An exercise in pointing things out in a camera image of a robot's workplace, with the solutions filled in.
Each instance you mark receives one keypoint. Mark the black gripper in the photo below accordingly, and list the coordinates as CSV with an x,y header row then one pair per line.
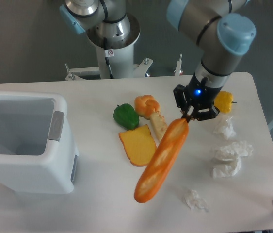
x,y
196,100

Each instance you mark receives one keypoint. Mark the yellow bell pepper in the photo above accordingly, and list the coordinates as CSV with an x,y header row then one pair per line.
x,y
224,101

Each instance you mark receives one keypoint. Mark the upper crumpled white tissue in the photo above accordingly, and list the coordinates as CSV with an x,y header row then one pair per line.
x,y
225,128

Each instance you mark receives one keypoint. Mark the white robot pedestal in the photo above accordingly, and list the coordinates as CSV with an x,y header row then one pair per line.
x,y
114,44

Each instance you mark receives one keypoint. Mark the toast bread slice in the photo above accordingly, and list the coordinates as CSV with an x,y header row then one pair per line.
x,y
139,145

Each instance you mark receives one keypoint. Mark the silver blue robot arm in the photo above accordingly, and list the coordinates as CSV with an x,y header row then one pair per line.
x,y
213,25

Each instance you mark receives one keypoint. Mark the pale bread stick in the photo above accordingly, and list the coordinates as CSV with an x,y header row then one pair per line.
x,y
159,125

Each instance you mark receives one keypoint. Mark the small crumpled white tissue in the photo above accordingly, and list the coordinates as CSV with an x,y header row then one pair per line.
x,y
194,201

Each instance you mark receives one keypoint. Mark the large crumpled white tissue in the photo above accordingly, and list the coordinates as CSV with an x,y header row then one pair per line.
x,y
228,158

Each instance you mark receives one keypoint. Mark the white trash bin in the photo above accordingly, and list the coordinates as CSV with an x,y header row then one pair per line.
x,y
38,153

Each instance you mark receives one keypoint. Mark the green bell pepper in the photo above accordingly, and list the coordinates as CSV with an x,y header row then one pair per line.
x,y
126,116

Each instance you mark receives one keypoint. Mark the long orange baguette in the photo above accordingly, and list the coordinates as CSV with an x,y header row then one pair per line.
x,y
162,161

